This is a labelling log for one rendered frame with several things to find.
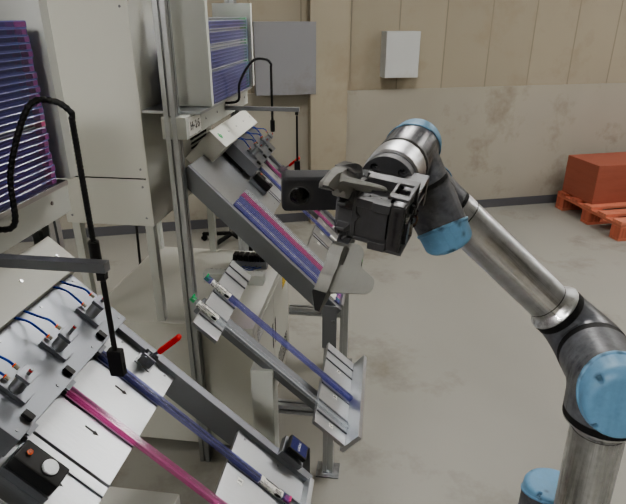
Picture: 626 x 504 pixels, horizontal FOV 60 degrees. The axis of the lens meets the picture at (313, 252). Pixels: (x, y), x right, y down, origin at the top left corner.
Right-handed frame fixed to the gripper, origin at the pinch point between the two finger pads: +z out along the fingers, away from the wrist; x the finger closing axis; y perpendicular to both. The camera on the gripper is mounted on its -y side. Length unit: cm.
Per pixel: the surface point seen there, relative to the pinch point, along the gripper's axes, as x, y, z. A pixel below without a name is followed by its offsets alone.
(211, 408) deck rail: 63, -30, -23
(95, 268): 15.2, -33.7, -3.8
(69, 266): 15.4, -37.4, -2.8
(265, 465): 72, -16, -22
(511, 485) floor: 157, 46, -108
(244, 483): 68, -17, -14
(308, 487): 77, -7, -24
